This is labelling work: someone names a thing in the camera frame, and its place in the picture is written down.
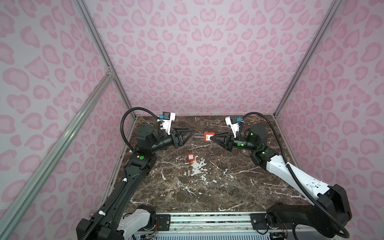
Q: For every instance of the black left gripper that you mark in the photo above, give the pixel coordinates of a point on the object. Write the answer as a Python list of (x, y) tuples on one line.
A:
[(177, 140)]

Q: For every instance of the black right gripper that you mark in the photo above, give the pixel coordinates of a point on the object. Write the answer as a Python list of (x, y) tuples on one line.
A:
[(229, 140)]

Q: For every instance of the red padlock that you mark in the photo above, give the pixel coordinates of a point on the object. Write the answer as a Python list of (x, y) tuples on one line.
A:
[(205, 136), (191, 157)]

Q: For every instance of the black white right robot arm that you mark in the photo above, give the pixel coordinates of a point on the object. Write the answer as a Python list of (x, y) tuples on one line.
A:
[(328, 210)]

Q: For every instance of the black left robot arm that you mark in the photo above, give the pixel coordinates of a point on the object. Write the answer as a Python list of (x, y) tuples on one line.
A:
[(109, 222)]

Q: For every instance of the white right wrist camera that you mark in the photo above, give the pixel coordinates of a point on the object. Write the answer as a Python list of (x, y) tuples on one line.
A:
[(234, 123)]

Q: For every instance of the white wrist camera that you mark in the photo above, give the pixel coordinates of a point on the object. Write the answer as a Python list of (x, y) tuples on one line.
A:
[(234, 123), (166, 121)]

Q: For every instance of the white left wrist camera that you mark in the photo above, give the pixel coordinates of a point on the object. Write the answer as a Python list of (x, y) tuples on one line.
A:
[(166, 121)]

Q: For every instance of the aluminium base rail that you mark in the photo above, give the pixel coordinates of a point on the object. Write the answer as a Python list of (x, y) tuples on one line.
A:
[(214, 226)]

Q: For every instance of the aluminium frame post left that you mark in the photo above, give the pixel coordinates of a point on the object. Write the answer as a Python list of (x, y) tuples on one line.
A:
[(91, 26)]

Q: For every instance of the aluminium frame post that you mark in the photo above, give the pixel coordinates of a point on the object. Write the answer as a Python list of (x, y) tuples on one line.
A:
[(91, 26), (322, 29)]

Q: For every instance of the aluminium frame post right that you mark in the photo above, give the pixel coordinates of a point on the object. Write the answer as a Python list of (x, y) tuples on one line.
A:
[(322, 29)]

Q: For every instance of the aluminium diagonal frame bar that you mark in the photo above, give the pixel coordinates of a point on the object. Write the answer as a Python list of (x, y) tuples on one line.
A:
[(21, 204)]

